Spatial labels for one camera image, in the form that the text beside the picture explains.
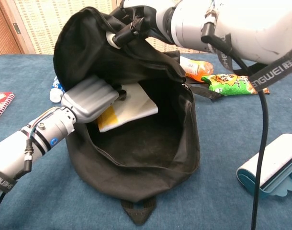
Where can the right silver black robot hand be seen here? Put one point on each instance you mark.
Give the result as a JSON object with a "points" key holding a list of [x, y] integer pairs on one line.
{"points": [[126, 34]]}

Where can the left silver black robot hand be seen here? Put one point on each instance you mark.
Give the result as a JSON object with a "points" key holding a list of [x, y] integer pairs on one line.
{"points": [[88, 98]]}

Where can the white book with yellow spine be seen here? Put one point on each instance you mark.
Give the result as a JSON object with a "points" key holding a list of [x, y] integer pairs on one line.
{"points": [[136, 103]]}

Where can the black fabric backpack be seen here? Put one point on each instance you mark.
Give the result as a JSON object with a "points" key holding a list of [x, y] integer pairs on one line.
{"points": [[141, 167]]}

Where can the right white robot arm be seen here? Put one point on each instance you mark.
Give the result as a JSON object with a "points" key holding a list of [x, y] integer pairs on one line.
{"points": [[244, 28]]}

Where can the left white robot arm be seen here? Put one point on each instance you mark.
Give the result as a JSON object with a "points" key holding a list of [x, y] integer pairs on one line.
{"points": [[48, 131]]}

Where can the white blue toothpaste tube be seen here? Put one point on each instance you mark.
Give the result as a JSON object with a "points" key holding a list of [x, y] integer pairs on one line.
{"points": [[55, 94]]}

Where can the orange drink plastic bottle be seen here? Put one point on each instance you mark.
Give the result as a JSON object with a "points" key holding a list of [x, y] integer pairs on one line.
{"points": [[198, 68]]}

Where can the woven folding screen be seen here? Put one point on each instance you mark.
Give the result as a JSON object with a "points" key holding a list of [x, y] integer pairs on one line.
{"points": [[40, 26]]}

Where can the red spiral calendar notebook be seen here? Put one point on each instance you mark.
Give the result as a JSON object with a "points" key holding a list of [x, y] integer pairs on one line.
{"points": [[1, 105]]}

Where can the metal screen hinge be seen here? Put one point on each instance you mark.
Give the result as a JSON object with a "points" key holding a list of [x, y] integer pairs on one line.
{"points": [[16, 28]]}

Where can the green orange snack bag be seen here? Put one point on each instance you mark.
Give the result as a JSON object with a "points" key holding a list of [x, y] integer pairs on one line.
{"points": [[229, 85]]}

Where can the teal lint roller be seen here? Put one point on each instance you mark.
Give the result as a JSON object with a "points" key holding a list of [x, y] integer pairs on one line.
{"points": [[277, 158]]}

